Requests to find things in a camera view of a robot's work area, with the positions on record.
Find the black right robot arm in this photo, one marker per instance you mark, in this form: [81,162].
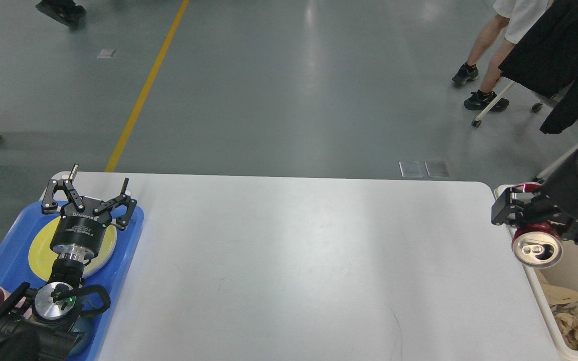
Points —
[552,205]

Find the black jacket on chair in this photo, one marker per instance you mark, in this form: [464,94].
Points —
[545,60]

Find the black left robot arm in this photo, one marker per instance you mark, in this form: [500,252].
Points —
[62,266]

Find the brown paper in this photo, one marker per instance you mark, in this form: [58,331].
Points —
[567,323]

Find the crushed red soda can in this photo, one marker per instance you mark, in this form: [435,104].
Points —
[536,244]

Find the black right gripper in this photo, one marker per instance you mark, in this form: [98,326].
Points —
[556,203]

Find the walking person's legs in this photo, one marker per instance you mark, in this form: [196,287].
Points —
[66,12]

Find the brown paper bag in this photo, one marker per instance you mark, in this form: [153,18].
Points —
[558,295]

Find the yellow plastic plate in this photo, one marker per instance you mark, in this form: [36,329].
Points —
[41,257]

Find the beige plastic bin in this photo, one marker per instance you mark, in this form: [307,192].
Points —
[564,273]

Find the blue plastic tray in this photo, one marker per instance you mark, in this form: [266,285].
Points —
[15,268]

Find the clear plastic piece on floor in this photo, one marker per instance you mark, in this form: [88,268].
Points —
[411,169]

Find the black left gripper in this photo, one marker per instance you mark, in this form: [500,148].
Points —
[79,233]

